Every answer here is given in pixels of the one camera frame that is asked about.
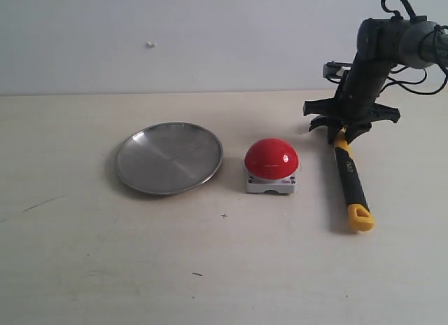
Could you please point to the round stainless steel plate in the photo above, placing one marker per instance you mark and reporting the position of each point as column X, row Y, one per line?
column 168, row 158

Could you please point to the red dome push button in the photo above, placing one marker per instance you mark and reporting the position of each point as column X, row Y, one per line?
column 271, row 165

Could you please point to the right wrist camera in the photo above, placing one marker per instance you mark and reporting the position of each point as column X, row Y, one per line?
column 335, row 70

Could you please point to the yellow black claw hammer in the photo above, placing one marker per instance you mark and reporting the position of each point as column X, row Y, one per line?
column 359, row 216

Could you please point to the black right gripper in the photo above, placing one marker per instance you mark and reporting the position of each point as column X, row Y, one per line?
column 353, row 106

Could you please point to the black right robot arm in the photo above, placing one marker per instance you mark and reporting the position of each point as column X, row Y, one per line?
column 381, row 46

